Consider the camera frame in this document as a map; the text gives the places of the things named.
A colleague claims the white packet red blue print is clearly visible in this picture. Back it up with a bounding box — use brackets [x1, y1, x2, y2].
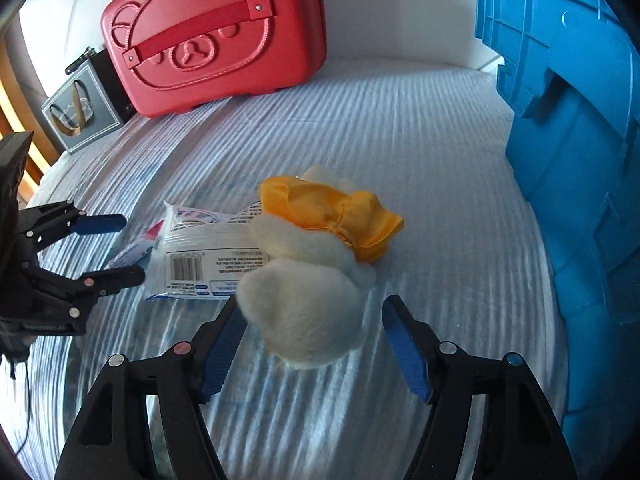
[105, 219, 167, 271]

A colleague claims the white tissue packet with barcode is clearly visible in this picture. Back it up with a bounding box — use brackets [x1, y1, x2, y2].
[146, 200, 281, 302]

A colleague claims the black cable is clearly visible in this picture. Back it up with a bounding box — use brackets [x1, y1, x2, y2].
[7, 350, 35, 457]

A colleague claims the red bear-embossed small suitcase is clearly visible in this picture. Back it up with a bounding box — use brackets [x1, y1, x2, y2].
[100, 0, 328, 120]

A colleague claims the wooden wall frame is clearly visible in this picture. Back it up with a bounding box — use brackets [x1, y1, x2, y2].
[0, 50, 57, 201]

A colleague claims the black gift box with bow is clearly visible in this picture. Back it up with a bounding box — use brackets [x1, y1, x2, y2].
[41, 46, 136, 156]

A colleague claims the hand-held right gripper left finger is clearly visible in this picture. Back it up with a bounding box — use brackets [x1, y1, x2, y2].
[54, 294, 249, 480]

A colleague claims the blue plastic storage crate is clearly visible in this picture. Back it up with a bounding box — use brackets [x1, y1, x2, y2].
[474, 0, 640, 480]

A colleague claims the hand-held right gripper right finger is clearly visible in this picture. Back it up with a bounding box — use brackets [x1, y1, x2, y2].
[381, 294, 581, 480]

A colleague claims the white duck plush yellow cloth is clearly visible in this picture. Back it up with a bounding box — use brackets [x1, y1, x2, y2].
[236, 165, 405, 370]

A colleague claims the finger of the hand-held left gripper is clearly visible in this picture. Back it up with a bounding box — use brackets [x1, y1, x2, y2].
[15, 265, 146, 336]
[19, 200, 127, 255]

